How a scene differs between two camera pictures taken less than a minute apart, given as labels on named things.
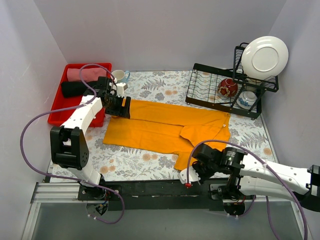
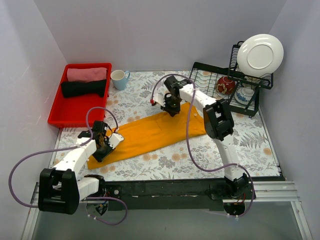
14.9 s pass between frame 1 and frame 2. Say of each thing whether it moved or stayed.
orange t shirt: moved
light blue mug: stayed
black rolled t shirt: stayed
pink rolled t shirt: stayed
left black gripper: moved
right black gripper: moved
